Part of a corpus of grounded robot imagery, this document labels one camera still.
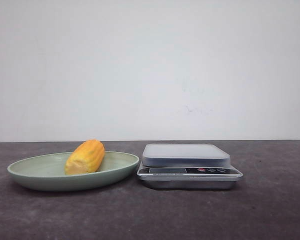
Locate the silver digital kitchen scale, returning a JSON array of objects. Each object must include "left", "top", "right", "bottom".
[{"left": 137, "top": 143, "right": 243, "bottom": 189}]

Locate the green oval plate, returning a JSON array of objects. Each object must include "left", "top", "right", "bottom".
[{"left": 7, "top": 151, "right": 140, "bottom": 192}]

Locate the yellow corn cob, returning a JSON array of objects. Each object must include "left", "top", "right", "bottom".
[{"left": 64, "top": 139, "right": 105, "bottom": 175}]

